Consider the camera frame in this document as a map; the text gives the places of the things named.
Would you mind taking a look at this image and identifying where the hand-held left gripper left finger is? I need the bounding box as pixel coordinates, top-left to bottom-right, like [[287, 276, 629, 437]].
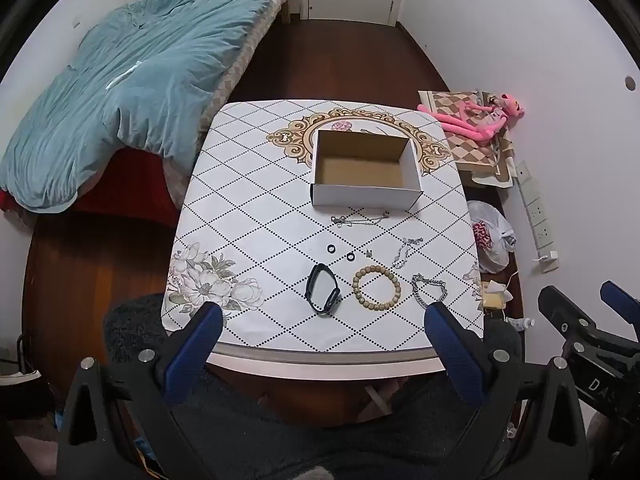
[[56, 301, 224, 480]]

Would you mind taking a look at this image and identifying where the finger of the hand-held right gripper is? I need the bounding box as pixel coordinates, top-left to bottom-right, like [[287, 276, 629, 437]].
[[600, 281, 640, 328], [538, 286, 608, 343]]

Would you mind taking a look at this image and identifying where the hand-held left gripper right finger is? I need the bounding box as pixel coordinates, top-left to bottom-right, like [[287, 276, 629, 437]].
[[424, 301, 590, 480]]

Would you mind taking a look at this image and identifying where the thick silver chain bracelet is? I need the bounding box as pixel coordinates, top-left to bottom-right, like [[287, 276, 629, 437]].
[[411, 273, 449, 309]]

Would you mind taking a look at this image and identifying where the thin silver bracelet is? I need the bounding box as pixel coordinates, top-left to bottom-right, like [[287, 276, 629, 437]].
[[391, 236, 425, 269]]

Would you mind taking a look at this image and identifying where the wooden bead bracelet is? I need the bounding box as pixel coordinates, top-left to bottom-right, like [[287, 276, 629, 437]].
[[352, 265, 402, 312]]

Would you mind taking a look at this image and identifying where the black wristband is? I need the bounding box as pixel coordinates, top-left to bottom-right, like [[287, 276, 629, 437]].
[[305, 263, 343, 317]]

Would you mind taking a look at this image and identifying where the thin silver necklace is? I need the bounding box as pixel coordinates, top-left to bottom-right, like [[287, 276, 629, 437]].
[[331, 211, 392, 228]]

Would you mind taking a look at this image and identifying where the cardboard box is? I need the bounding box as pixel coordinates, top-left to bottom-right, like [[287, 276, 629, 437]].
[[310, 129, 425, 210]]

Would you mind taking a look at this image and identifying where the white plastic bag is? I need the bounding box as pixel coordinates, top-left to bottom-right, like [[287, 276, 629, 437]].
[[466, 200, 517, 274]]

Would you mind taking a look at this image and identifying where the white power strip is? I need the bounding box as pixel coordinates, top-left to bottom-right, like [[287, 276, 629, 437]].
[[515, 160, 558, 273]]

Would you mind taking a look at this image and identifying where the dark fuzzy cloth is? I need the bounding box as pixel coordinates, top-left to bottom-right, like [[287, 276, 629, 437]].
[[102, 292, 523, 480]]

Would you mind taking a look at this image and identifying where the pink plush toy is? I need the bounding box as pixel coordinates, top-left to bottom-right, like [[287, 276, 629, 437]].
[[417, 91, 528, 147]]

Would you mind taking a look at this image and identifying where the blue duvet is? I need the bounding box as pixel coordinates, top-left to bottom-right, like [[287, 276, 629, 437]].
[[0, 0, 296, 215]]

